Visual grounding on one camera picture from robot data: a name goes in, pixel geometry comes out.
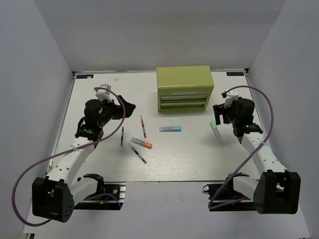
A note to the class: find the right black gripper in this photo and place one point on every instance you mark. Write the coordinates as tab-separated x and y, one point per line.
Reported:
219	110

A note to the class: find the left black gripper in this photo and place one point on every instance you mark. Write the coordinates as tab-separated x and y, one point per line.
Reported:
118	109

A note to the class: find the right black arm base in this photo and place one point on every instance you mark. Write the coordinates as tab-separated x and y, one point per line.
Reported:
227	195

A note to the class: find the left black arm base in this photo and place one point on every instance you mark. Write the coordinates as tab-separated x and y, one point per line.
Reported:
104	194

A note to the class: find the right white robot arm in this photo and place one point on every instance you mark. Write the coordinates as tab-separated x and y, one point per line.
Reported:
277	190

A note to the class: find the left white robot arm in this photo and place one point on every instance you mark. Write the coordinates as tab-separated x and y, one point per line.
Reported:
55	196

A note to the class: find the green capped highlighter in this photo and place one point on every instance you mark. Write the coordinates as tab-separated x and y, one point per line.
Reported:
215	130

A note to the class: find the red pen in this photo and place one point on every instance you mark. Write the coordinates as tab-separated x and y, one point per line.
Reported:
143	126

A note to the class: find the blue pen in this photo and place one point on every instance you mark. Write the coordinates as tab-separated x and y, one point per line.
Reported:
122	136

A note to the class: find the green pen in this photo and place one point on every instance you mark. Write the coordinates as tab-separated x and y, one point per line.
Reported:
137	153

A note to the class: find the blue capped highlighter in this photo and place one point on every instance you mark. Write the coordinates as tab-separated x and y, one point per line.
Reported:
170	129

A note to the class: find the orange capped highlighter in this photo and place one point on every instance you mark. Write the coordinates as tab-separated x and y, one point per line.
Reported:
141	143

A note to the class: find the green metal drawer toolbox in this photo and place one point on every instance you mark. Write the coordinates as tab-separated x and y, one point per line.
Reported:
184	88

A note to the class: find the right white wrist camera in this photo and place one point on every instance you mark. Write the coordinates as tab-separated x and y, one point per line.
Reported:
230	96

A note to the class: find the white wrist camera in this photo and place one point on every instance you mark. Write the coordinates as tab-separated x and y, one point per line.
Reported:
103	94
230	96

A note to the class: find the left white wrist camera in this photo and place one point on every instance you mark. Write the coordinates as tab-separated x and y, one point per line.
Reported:
103	94

